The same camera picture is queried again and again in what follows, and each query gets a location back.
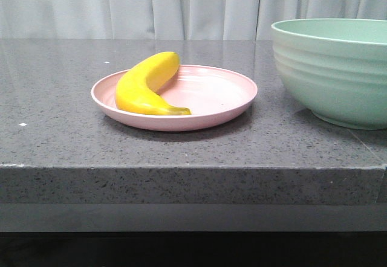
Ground yellow banana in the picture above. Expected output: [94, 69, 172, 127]
[115, 51, 191, 115]

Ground pink plate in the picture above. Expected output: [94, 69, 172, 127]
[91, 65, 258, 132]

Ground green bowl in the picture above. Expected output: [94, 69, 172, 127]
[271, 18, 386, 130]

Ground white curtain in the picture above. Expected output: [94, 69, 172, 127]
[1, 0, 386, 40]

